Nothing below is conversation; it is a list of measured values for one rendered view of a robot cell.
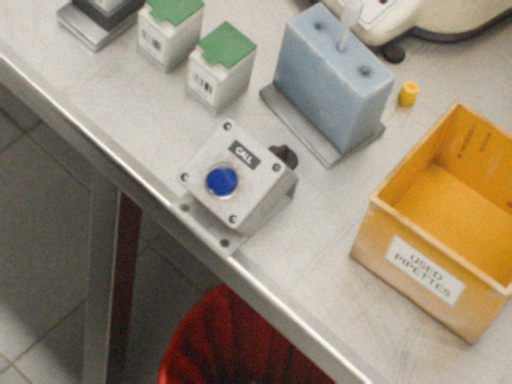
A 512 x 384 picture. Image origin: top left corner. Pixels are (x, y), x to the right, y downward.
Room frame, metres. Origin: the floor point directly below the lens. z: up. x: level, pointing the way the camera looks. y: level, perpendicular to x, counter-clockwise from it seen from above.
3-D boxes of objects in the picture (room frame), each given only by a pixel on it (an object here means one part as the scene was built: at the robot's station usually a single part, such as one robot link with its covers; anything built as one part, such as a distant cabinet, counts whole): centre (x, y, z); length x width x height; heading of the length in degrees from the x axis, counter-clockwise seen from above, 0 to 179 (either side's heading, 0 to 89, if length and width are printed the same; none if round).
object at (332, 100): (0.71, -0.12, 0.92); 0.10 x 0.07 x 0.10; 45
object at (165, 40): (0.76, 0.03, 0.91); 0.05 x 0.04 x 0.07; 143
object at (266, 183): (0.62, -0.06, 0.92); 0.13 x 0.07 x 0.08; 143
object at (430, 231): (0.59, -0.25, 0.93); 0.13 x 0.13 x 0.10; 58
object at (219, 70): (0.72, -0.02, 0.91); 0.05 x 0.04 x 0.07; 143
